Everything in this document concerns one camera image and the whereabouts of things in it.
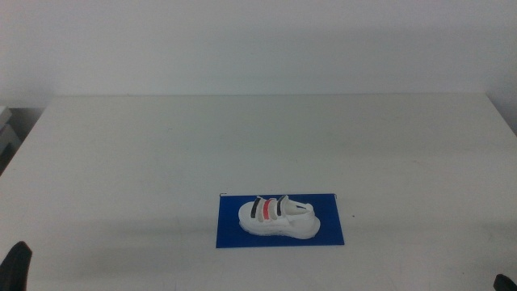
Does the white strapped sandal shoe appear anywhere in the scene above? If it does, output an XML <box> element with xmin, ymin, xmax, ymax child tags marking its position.
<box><xmin>237</xmin><ymin>195</ymin><xmax>322</xmax><ymax>241</ymax></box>

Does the blue rectangular mat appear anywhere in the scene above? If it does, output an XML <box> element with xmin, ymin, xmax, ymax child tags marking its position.
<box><xmin>216</xmin><ymin>192</ymin><xmax>346</xmax><ymax>249</ymax></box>

